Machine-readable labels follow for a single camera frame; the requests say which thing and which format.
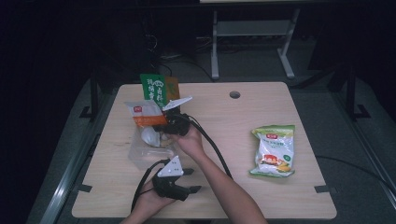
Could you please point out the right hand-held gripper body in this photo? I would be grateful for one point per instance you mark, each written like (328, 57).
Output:
(179, 124)

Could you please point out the green and red seasoning packet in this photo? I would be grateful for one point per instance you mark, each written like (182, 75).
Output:
(155, 88)

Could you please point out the clear plastic container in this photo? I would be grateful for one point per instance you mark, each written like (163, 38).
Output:
(146, 154)

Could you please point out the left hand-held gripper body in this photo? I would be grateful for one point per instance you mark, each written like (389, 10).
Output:
(166, 186)

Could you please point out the white and orange coconut packet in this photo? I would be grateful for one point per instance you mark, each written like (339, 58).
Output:
(146, 116)

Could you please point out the person's left hand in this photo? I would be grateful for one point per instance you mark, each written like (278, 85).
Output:
(148, 203)

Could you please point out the white metal stand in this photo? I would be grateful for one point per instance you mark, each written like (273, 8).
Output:
(249, 28)

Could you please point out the green and white powder packet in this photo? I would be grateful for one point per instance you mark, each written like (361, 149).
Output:
(275, 151)

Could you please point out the black metal stand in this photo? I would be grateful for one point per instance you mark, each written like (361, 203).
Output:
(93, 96)
(351, 96)

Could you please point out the person's right hand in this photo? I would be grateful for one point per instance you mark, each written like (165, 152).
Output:
(190, 143)

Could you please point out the black tape piece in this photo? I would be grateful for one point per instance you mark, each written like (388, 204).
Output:
(323, 189)
(85, 188)

